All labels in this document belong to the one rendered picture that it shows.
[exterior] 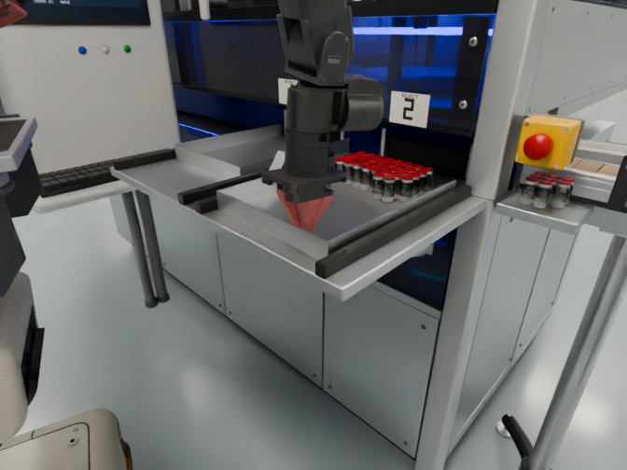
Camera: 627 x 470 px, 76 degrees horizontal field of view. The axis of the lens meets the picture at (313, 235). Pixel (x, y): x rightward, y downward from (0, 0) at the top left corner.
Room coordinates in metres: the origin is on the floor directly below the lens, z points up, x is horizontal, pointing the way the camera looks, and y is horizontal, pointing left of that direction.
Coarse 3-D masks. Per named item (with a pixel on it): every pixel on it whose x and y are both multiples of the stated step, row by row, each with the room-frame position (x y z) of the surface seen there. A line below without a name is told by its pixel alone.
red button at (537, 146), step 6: (528, 138) 0.63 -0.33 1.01; (534, 138) 0.62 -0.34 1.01; (540, 138) 0.61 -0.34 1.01; (546, 138) 0.61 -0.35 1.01; (528, 144) 0.62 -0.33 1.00; (534, 144) 0.61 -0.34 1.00; (540, 144) 0.61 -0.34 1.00; (546, 144) 0.61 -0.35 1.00; (552, 144) 0.61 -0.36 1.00; (528, 150) 0.62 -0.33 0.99; (534, 150) 0.61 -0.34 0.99; (540, 150) 0.61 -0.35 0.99; (546, 150) 0.60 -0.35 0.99; (528, 156) 0.62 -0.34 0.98; (534, 156) 0.61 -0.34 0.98; (540, 156) 0.61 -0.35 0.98; (546, 156) 0.61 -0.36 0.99
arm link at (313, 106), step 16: (304, 80) 0.51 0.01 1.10; (288, 96) 0.51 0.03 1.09; (304, 96) 0.49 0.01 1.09; (320, 96) 0.50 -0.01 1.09; (336, 96) 0.53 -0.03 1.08; (288, 112) 0.51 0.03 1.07; (304, 112) 0.49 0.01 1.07; (320, 112) 0.49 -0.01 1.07; (336, 112) 0.53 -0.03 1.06; (288, 128) 0.50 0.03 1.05; (304, 128) 0.49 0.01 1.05; (320, 128) 0.49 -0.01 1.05
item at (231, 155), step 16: (272, 128) 1.17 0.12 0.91; (176, 144) 0.96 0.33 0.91; (192, 144) 0.99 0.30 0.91; (208, 144) 1.02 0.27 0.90; (224, 144) 1.05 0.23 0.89; (240, 144) 1.09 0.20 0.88; (256, 144) 1.09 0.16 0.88; (272, 144) 1.09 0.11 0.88; (336, 144) 0.98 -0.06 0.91; (192, 160) 0.90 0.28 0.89; (208, 160) 0.85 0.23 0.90; (224, 160) 0.93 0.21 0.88; (240, 160) 0.93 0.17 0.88; (256, 160) 0.93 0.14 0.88; (272, 160) 0.84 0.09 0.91; (224, 176) 0.81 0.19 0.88
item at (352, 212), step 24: (216, 192) 0.64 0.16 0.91; (240, 192) 0.67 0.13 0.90; (264, 192) 0.71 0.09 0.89; (336, 192) 0.72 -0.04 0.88; (360, 192) 0.72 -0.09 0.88; (432, 192) 0.64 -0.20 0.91; (240, 216) 0.60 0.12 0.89; (264, 216) 0.55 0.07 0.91; (336, 216) 0.61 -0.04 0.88; (360, 216) 0.61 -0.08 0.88; (384, 216) 0.55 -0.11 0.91; (288, 240) 0.51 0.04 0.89; (312, 240) 0.48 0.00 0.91; (336, 240) 0.47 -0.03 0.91
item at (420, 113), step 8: (392, 96) 0.84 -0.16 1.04; (400, 96) 0.83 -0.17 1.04; (408, 96) 0.81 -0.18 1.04; (416, 96) 0.80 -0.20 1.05; (424, 96) 0.79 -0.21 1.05; (392, 104) 0.84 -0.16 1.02; (400, 104) 0.82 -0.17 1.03; (408, 104) 0.81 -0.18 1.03; (416, 104) 0.80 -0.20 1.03; (424, 104) 0.79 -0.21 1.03; (392, 112) 0.84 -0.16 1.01; (400, 112) 0.82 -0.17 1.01; (408, 112) 0.81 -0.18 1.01; (416, 112) 0.80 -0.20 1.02; (424, 112) 0.79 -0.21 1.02; (392, 120) 0.84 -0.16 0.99; (400, 120) 0.82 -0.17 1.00; (408, 120) 0.81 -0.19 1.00; (416, 120) 0.80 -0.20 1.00; (424, 120) 0.79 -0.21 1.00
